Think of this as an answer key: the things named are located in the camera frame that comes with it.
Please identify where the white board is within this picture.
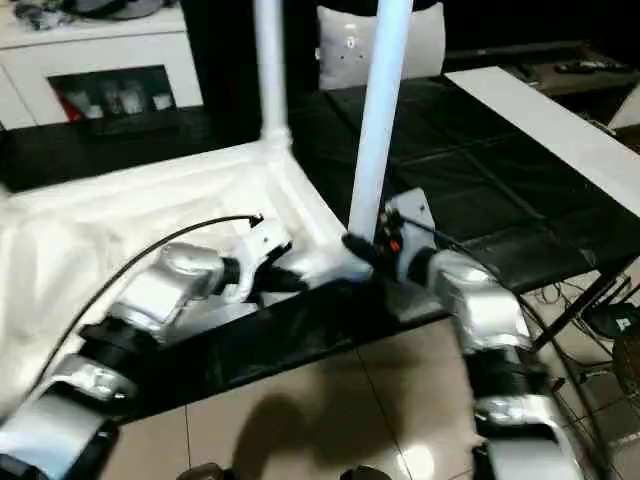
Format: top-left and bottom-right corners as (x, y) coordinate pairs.
(444, 66), (640, 221)

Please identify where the grey cushion with holes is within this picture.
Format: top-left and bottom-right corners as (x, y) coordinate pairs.
(315, 2), (447, 91)

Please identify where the white plastic upturned table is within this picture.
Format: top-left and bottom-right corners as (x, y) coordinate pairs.
(0, 74), (640, 421)

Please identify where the black screen with red light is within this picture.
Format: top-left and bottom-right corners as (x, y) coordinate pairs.
(444, 42), (586, 60)

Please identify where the dark robot leg part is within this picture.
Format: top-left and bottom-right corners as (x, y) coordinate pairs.
(339, 465), (394, 480)
(179, 463), (236, 480)

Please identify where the black cabinet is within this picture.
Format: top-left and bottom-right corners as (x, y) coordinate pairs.
(179, 0), (324, 146)

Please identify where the white plastic table leg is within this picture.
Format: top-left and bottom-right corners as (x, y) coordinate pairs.
(253, 0), (294, 151)
(346, 0), (416, 241)

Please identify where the white cabinet with glass doors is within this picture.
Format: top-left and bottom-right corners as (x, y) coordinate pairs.
(0, 0), (204, 130)

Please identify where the black remote control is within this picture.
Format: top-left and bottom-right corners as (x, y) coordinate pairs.
(554, 60), (629, 74)

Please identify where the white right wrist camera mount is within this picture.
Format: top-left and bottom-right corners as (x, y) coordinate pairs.
(384, 187), (436, 281)

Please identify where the black floor stand foot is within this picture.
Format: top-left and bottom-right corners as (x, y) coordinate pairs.
(532, 272), (634, 351)

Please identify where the brown round wicker object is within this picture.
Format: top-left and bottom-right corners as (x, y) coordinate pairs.
(612, 334), (640, 406)

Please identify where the black box with white label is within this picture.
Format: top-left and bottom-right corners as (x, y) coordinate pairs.
(597, 302), (636, 339)

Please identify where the white plastic table top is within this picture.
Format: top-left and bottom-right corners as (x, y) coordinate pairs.
(0, 137), (375, 416)

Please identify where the dark clutter pile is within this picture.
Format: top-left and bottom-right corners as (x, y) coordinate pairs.
(14, 0), (71, 29)

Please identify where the white angled panel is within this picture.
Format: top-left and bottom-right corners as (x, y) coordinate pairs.
(607, 87), (640, 134)

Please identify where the grey rice cooker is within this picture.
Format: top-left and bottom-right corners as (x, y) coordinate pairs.
(74, 0), (176, 19)

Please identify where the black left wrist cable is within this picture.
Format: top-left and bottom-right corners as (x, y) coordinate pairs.
(29, 212), (266, 401)

